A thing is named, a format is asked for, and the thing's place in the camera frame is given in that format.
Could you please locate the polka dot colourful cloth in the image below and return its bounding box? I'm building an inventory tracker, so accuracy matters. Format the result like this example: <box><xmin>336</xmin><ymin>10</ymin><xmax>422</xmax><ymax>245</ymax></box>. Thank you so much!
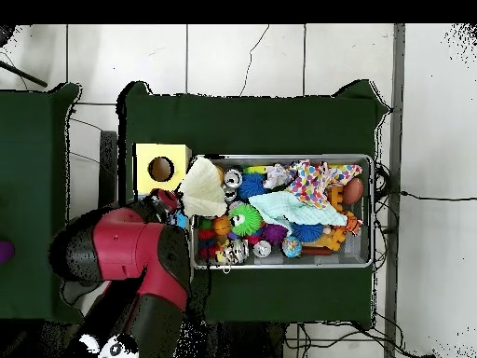
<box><xmin>286</xmin><ymin>158</ymin><xmax>363</xmax><ymax>210</ymax></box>

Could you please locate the crushed silver can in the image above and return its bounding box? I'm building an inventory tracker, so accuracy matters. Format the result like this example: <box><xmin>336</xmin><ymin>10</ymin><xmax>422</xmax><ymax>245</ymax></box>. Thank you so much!
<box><xmin>223</xmin><ymin>237</ymin><xmax>252</xmax><ymax>264</ymax></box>

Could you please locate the shallow wire mesh bin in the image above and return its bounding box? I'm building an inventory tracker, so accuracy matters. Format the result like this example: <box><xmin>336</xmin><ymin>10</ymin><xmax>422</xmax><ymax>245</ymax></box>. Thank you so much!
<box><xmin>189</xmin><ymin>153</ymin><xmax>375</xmax><ymax>269</ymax></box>

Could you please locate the dark green side table cloth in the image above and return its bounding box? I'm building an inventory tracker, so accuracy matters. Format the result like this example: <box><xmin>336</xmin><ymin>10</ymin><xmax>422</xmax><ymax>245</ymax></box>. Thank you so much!
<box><xmin>0</xmin><ymin>81</ymin><xmax>85</xmax><ymax>324</ymax></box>

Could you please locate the small orange basketball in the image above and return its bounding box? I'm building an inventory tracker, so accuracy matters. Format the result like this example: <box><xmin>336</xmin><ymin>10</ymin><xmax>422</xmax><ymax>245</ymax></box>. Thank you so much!
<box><xmin>212</xmin><ymin>215</ymin><xmax>233</xmax><ymax>237</ymax></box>

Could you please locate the green spiky rubber ball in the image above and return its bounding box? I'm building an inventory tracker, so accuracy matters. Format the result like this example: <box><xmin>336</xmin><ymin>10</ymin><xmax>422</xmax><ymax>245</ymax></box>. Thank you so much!
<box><xmin>229</xmin><ymin>202</ymin><xmax>265</xmax><ymax>236</ymax></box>

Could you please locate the mint green fuzzy cloth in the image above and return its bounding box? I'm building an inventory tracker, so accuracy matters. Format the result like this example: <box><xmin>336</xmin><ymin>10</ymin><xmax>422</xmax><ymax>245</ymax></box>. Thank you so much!
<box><xmin>249</xmin><ymin>192</ymin><xmax>350</xmax><ymax>231</ymax></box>

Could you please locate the brown toy football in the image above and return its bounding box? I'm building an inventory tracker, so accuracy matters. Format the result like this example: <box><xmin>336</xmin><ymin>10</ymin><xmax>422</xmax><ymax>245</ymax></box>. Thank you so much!
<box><xmin>342</xmin><ymin>177</ymin><xmax>366</xmax><ymax>207</ymax></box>

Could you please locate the purple object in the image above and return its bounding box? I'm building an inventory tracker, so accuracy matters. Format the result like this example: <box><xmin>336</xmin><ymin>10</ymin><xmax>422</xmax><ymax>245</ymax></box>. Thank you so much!
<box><xmin>0</xmin><ymin>240</ymin><xmax>16</xmax><ymax>266</ymax></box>

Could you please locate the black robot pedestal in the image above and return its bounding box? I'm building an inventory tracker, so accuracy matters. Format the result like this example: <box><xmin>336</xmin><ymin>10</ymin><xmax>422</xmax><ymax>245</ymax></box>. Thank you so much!
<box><xmin>197</xmin><ymin>320</ymin><xmax>301</xmax><ymax>358</ymax></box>

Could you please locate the cream knitted cloth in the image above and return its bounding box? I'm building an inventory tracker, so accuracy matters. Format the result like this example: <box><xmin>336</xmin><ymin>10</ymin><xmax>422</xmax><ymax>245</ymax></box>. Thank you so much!
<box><xmin>178</xmin><ymin>156</ymin><xmax>228</xmax><ymax>219</ymax></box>

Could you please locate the small globe ball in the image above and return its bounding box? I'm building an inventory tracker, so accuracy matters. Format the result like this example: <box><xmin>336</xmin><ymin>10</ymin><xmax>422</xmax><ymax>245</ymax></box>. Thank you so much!
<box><xmin>282</xmin><ymin>236</ymin><xmax>305</xmax><ymax>259</ymax></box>

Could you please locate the blue spiky rubber ball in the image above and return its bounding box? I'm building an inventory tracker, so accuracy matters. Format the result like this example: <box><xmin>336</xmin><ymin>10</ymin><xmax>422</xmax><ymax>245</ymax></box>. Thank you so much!
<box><xmin>238</xmin><ymin>174</ymin><xmax>268</xmax><ymax>201</ymax></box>

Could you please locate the black upright panel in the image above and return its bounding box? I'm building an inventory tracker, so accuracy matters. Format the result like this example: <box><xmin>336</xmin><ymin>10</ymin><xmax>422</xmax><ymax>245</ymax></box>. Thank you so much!
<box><xmin>98</xmin><ymin>130</ymin><xmax>120</xmax><ymax>210</ymax></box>

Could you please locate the wooden box with three holes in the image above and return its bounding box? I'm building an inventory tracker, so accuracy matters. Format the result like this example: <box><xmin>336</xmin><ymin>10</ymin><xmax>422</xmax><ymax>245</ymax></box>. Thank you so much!
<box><xmin>132</xmin><ymin>143</ymin><xmax>194</xmax><ymax>232</ymax></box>

